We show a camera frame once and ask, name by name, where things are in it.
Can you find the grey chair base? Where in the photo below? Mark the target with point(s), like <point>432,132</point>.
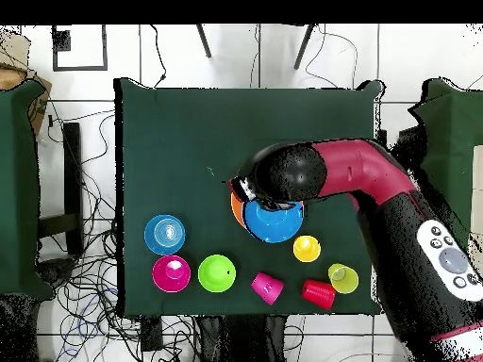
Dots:
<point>56,271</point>

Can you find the green bowl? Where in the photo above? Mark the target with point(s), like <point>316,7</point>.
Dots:
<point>215,273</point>

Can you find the black square floor frame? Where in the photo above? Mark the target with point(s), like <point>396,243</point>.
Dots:
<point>79,68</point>

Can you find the pale yellow cup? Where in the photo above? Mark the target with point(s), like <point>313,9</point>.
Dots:
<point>347,284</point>

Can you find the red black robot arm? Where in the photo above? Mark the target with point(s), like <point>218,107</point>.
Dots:
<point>358,166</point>

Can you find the pink bowl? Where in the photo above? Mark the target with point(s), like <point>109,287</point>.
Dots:
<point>166,281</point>

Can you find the black metal frame bar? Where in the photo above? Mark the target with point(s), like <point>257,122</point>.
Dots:
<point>71,169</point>

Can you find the green cloth side table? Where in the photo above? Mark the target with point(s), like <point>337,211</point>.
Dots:
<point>453,132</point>
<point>19,188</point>

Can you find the light blue shallow bowl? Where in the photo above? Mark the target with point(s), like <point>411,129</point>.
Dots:
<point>154,241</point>

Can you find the black computer case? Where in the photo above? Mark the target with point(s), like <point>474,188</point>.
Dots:
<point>415,139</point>

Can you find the dark green table cloth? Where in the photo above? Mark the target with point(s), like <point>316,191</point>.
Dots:
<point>245,124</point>

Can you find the large blue bowl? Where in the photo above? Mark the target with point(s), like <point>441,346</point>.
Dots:
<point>273,226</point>

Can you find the camera tripod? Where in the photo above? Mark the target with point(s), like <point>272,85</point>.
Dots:
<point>203,41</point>

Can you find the small yellow orange cup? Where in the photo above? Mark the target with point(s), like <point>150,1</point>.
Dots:
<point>306,249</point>

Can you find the red cup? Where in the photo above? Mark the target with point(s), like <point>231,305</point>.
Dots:
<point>319,294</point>

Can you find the pink cup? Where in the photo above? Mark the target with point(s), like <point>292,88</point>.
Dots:
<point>268,288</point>

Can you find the cardboard box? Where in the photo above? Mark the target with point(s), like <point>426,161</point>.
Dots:
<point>37,109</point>

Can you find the large orange bowl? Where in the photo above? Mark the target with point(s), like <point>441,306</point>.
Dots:
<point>237,211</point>

